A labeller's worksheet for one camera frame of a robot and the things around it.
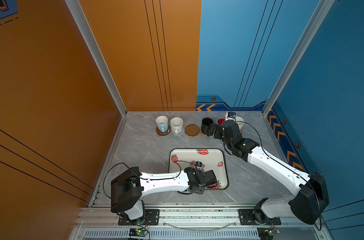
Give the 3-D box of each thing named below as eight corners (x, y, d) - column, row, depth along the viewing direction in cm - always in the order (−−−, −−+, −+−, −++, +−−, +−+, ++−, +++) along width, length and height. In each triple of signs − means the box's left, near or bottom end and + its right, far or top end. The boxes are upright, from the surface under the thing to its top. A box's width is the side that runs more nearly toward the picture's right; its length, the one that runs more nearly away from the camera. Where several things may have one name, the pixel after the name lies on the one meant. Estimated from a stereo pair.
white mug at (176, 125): (170, 138, 106) (169, 130, 99) (171, 125, 114) (170, 116, 107) (182, 138, 106) (182, 130, 99) (182, 125, 114) (182, 116, 107)
